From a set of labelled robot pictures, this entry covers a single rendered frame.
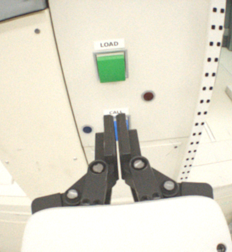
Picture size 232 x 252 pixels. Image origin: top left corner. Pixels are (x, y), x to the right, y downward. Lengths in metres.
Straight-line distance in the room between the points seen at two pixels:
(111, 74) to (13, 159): 0.24
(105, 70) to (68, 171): 0.22
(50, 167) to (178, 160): 0.24
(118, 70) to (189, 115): 0.14
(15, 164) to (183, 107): 0.31
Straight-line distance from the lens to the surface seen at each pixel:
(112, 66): 0.24
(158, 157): 0.38
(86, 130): 0.31
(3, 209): 0.66
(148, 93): 0.28
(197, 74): 0.28
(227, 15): 1.35
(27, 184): 0.46
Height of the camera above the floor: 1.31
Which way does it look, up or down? 42 degrees down
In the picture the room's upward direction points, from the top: 6 degrees counter-clockwise
